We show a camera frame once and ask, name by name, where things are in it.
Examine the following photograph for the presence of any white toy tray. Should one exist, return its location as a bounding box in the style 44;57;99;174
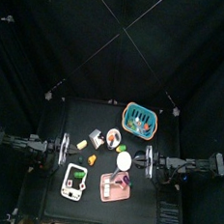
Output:
59;161;90;204

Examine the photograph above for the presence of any orange toy food chunk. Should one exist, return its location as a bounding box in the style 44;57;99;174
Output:
87;154;98;167

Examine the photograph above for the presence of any purple toy food piece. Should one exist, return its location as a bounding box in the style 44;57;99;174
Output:
118;174;133;191

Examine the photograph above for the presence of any grey toy knife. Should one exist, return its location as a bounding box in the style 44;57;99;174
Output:
109;166;122;183

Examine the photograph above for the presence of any round white plate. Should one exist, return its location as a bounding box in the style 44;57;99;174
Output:
115;150;133;173

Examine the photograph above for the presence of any black bowl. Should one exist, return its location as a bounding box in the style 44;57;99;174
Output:
131;149;148;171

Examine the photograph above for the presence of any teal basket orange rim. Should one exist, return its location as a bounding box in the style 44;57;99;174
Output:
119;100;160;142

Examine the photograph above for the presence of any green yellow toy fruit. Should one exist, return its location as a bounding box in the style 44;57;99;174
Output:
115;144;127;154

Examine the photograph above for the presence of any white toy sushi roll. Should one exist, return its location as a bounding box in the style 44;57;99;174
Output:
102;179;112;198

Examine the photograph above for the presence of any pink cutting board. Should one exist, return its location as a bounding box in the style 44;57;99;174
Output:
98;169;133;205

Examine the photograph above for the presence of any thin white cord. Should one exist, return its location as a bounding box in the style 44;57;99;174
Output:
78;0;188;108
48;0;170;104

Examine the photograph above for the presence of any green toy vegetable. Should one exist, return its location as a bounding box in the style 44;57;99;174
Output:
73;171;87;181

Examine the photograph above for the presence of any grey white toy box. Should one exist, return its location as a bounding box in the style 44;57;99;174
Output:
87;127;106;151

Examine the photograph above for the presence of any grey metal frame bracket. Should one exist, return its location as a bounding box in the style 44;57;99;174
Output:
43;90;54;101
172;106;182;118
0;14;15;24

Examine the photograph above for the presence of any yellow toy block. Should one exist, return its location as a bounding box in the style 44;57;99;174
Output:
75;139;89;152

